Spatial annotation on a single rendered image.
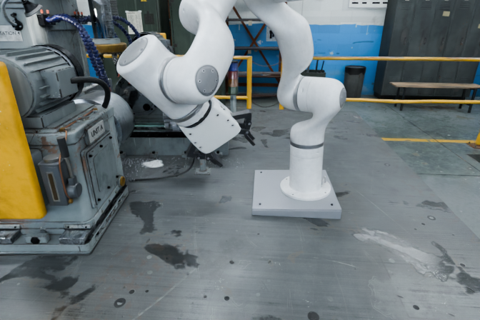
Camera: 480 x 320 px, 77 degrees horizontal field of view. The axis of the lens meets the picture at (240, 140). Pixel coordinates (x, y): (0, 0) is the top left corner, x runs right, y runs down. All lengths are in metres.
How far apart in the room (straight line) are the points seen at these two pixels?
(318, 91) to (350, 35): 5.56
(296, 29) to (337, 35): 5.61
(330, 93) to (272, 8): 0.31
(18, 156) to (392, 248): 1.04
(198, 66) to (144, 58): 0.08
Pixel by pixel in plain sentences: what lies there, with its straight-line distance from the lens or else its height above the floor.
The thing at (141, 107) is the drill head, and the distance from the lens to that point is 1.82.
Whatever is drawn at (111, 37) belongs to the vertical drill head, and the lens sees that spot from 1.55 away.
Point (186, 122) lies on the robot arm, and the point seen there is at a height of 1.26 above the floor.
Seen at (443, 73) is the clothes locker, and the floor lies 0.52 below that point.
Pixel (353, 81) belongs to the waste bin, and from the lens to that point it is 6.25.
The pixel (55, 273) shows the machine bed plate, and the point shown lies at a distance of 1.02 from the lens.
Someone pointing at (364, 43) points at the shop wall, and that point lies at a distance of 6.63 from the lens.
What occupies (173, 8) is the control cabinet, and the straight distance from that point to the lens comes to 4.61.
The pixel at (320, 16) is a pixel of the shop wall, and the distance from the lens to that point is 6.42.
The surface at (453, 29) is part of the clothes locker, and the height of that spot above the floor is 1.28.
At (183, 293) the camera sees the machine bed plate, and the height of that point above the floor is 0.80.
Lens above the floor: 1.43
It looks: 22 degrees down
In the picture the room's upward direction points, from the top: straight up
